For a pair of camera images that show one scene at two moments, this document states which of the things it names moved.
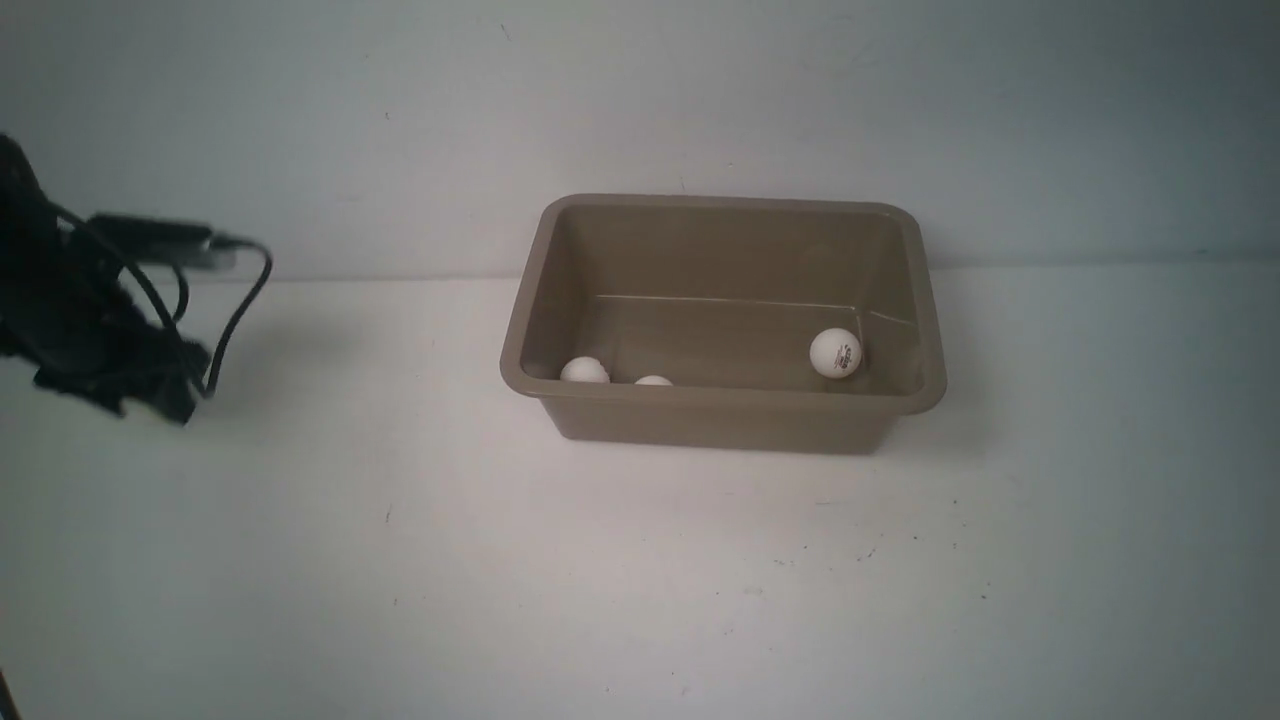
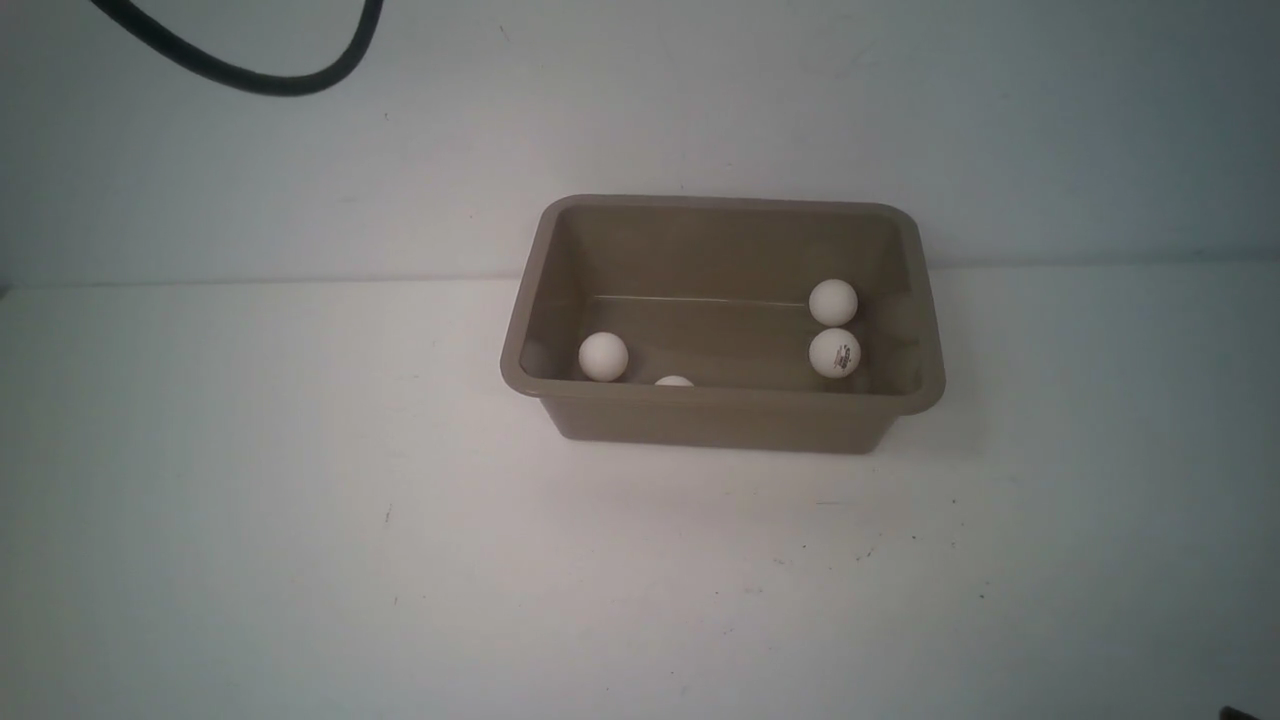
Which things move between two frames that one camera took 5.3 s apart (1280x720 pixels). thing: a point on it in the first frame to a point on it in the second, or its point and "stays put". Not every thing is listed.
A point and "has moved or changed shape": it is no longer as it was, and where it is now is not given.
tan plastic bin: x=725 y=296 stays put
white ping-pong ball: x=584 y=369 has moved or changed shape
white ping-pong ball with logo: x=835 y=352 stays put
